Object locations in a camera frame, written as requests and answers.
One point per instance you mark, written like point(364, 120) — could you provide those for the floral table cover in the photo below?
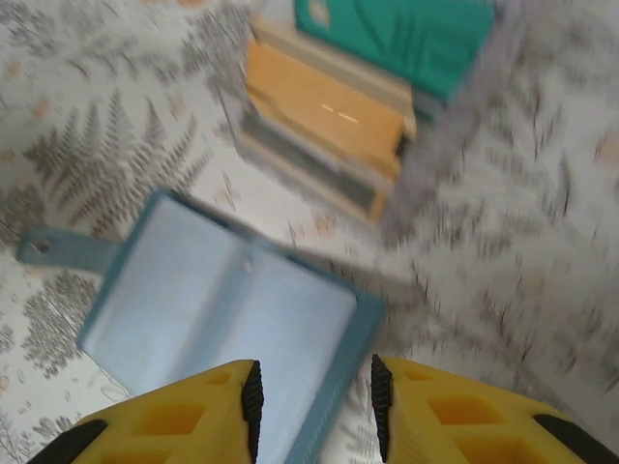
point(508, 193)

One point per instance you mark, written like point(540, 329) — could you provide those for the beige card with dark stripe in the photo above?
point(309, 169)

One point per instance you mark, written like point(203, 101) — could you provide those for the blue card holder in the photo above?
point(217, 299)

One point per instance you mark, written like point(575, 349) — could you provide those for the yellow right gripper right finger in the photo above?
point(459, 425)

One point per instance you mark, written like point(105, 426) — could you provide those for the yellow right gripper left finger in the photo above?
point(184, 425)

